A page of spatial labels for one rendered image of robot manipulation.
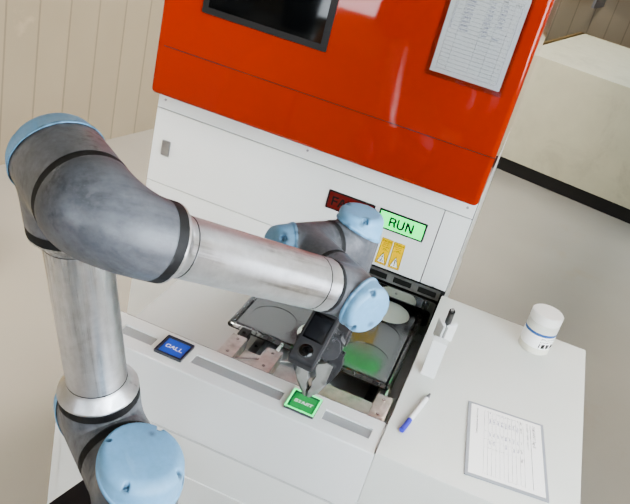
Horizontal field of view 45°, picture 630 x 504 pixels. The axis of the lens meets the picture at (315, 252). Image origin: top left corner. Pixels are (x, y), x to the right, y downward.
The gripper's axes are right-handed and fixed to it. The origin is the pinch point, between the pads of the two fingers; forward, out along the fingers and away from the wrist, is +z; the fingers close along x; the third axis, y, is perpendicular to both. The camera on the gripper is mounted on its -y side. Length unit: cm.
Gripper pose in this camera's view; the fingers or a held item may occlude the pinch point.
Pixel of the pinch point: (306, 392)
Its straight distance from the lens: 136.8
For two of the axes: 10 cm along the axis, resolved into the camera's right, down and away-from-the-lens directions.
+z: -2.4, 8.6, 4.6
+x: -9.2, -3.5, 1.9
